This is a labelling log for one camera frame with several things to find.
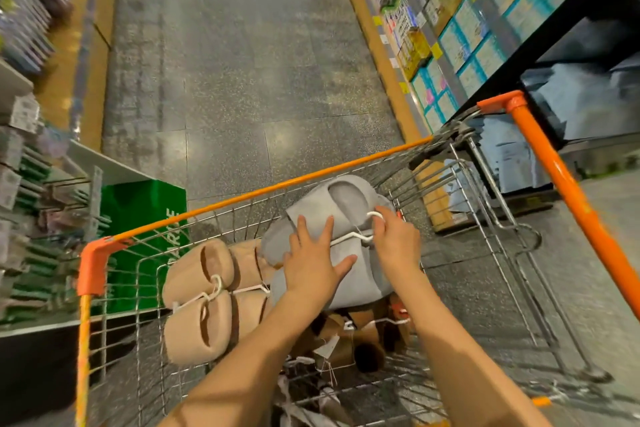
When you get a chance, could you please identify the person's right hand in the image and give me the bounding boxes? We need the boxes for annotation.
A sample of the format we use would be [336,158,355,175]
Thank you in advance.
[371,205,423,284]

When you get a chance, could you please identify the person's left hand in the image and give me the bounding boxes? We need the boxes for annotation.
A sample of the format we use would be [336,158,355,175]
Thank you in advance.
[282,214,359,304]

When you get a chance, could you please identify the brown slippers pair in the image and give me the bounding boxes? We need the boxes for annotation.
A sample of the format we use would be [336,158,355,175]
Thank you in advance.
[161,238,237,368]
[227,239,277,342]
[289,294,413,375]

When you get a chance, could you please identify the grey slippers pair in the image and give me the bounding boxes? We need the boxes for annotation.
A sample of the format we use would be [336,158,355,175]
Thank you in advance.
[259,175,401,312]

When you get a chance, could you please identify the orange metal shopping cart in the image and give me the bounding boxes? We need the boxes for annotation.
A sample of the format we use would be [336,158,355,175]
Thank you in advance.
[75,90,640,427]

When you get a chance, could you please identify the person's right forearm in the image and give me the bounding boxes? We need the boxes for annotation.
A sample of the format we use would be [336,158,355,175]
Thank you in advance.
[395,269,551,427]

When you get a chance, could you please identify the person's left forearm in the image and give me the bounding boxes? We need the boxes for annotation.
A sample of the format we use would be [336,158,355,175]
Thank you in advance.
[159,286,323,427]

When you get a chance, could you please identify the long shelf with yellow base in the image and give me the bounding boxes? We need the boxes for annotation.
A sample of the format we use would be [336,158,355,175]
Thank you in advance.
[29,0,122,152]

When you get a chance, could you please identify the white green toothbrush stand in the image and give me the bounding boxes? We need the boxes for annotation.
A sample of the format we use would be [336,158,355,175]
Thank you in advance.
[0,59,191,338]

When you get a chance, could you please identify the rows of colourful small packets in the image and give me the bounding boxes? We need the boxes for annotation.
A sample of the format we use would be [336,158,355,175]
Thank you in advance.
[345,0,621,135]

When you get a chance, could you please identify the flat white garment packets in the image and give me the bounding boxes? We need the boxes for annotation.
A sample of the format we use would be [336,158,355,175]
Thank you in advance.
[439,51,640,215]

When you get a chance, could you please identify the hanging green toothbrush packs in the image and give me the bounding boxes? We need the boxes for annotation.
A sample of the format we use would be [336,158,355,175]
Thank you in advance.
[0,91,113,328]

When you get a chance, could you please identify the rows of blue toothbrush packets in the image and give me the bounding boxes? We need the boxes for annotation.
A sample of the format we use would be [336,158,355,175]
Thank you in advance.
[0,0,75,75]

